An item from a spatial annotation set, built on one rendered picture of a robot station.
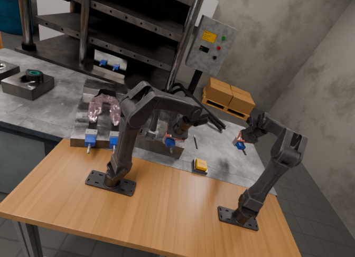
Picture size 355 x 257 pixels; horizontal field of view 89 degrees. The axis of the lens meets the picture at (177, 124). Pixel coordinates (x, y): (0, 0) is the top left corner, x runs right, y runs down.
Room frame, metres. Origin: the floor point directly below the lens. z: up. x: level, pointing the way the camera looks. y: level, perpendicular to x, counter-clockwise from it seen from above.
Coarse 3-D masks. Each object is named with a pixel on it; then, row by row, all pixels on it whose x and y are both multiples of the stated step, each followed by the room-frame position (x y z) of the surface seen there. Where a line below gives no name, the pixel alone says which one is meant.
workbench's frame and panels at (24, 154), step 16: (0, 128) 0.56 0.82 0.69; (16, 128) 0.54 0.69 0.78; (0, 144) 0.56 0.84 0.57; (16, 144) 0.58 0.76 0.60; (32, 144) 0.59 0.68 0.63; (48, 144) 0.61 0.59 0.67; (0, 160) 0.55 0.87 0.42; (16, 160) 0.57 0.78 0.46; (32, 160) 0.59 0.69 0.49; (0, 176) 0.55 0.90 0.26; (16, 176) 0.57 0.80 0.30
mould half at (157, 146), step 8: (152, 112) 0.95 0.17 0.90; (160, 112) 0.98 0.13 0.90; (168, 112) 1.00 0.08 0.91; (160, 120) 0.92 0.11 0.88; (168, 120) 0.95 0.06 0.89; (144, 128) 0.78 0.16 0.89; (160, 128) 0.84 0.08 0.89; (144, 136) 0.72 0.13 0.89; (160, 136) 0.77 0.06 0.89; (136, 144) 0.71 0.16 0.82; (144, 144) 0.72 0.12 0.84; (152, 144) 0.73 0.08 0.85; (160, 144) 0.73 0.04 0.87; (176, 144) 0.76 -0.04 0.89; (160, 152) 0.74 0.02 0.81; (168, 152) 0.74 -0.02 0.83; (176, 152) 0.75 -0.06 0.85
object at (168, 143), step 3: (165, 138) 0.71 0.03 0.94; (168, 138) 0.71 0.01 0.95; (171, 138) 0.72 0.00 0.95; (174, 138) 0.72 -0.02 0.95; (165, 141) 0.70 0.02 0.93; (168, 141) 0.68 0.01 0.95; (171, 141) 0.69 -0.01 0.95; (174, 141) 0.71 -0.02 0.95; (165, 144) 0.68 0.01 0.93; (168, 144) 0.67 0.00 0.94; (171, 144) 0.68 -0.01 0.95; (174, 144) 0.69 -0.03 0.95; (171, 147) 0.66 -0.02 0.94; (171, 150) 0.64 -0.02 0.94; (171, 153) 0.63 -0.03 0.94
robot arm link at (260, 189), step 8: (288, 152) 0.60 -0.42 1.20; (296, 152) 0.62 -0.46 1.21; (272, 160) 0.61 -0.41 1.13; (280, 160) 0.59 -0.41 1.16; (288, 160) 0.59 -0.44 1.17; (296, 160) 0.59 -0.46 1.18; (272, 168) 0.59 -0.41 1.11; (280, 168) 0.58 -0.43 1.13; (288, 168) 0.59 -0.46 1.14; (264, 176) 0.59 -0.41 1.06; (272, 176) 0.58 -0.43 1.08; (280, 176) 0.58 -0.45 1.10; (256, 184) 0.59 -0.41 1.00; (264, 184) 0.57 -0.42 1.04; (272, 184) 0.57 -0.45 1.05; (248, 192) 0.58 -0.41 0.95; (256, 192) 0.56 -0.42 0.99; (264, 192) 0.56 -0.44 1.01; (248, 200) 0.54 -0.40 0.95; (256, 200) 0.55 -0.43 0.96; (264, 200) 0.55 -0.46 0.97; (256, 208) 0.54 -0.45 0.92
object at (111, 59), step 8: (104, 48) 1.49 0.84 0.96; (96, 56) 1.39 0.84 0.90; (104, 56) 1.40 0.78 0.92; (112, 56) 1.42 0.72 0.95; (120, 56) 1.46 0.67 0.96; (96, 64) 1.39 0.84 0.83; (112, 64) 1.42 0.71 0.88; (120, 64) 1.43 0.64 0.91; (128, 64) 1.51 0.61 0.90; (104, 72) 1.41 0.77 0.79; (112, 72) 1.42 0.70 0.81; (120, 72) 1.43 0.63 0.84; (128, 72) 1.59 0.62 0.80
